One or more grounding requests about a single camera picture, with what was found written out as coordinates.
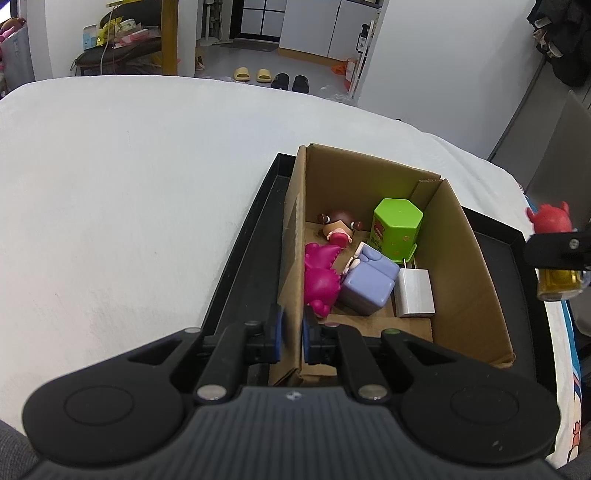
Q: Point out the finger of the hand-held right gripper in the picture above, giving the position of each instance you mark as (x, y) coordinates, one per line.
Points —
(554, 251)

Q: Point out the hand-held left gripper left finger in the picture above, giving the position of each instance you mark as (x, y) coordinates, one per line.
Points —
(277, 334)

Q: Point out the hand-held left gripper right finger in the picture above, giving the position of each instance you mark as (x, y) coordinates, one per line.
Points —
(309, 341)

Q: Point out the blue red figure with mug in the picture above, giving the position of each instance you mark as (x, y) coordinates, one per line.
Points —
(551, 219)

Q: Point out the pink dinosaur figure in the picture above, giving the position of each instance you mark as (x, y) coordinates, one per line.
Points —
(318, 277)

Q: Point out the black plastic tray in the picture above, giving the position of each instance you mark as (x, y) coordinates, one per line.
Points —
(258, 258)

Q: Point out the purple block toy figure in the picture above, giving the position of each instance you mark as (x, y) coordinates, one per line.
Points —
(367, 286)

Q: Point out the brown cardboard box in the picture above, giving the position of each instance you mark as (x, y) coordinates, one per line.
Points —
(461, 277)

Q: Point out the white plug charger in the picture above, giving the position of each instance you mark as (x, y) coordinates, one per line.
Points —
(415, 290)

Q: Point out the brown-haired doll figure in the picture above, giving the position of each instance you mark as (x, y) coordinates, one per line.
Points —
(339, 219)

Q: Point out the green hexagonal toy box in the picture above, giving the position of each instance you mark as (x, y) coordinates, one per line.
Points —
(397, 226)

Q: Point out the blue printed bedsheet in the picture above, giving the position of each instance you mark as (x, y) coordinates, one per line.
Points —
(576, 383)

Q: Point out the white blanket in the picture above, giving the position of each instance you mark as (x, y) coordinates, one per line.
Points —
(115, 207)

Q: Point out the dark hanging clothes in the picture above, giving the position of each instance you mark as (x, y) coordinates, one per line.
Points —
(563, 41)

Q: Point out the black slipper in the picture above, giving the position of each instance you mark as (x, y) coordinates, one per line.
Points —
(280, 81)
(300, 83)

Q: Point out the yellow slipper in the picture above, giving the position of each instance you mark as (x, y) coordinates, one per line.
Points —
(263, 75)
(241, 74)

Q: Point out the orange plastic bag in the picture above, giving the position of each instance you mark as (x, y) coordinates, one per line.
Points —
(344, 69)

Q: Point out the person's grey clothing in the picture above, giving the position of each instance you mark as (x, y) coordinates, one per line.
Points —
(14, 452)

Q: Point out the white cabinet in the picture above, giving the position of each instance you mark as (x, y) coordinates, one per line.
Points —
(309, 27)

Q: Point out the yellow table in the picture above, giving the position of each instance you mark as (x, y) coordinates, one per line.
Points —
(170, 41)

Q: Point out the black framed glass door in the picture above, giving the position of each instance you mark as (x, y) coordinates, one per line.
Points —
(258, 18)

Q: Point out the dark stool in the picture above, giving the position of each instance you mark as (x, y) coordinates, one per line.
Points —
(115, 55)

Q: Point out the blue tissue pack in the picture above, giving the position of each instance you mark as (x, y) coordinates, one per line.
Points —
(91, 38)

